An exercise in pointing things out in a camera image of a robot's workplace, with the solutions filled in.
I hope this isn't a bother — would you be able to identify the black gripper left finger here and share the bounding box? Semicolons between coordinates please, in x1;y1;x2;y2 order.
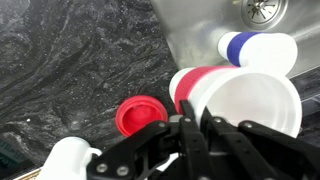
86;99;210;180

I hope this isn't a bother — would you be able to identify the black metal-edged board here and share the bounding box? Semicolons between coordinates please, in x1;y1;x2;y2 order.
0;137;43;180

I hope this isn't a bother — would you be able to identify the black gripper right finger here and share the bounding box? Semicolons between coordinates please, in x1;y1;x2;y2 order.
199;106;320;180

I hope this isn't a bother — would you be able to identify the white mug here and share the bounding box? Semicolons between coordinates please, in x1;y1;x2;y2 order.
35;136;103;180

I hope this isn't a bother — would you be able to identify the white and blue cup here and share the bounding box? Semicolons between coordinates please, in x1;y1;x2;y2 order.
217;31;299;77

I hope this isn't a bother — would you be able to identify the red round lid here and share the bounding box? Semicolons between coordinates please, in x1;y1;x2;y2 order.
115;94;169;138

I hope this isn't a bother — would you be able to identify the stainless steel sink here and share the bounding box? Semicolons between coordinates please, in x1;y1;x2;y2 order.
149;0;320;80

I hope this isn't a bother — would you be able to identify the sink drain strainer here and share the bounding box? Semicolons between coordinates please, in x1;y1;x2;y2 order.
240;0;290;31

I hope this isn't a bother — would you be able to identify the white and pink cup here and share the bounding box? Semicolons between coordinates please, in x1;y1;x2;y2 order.
168;65;304;139

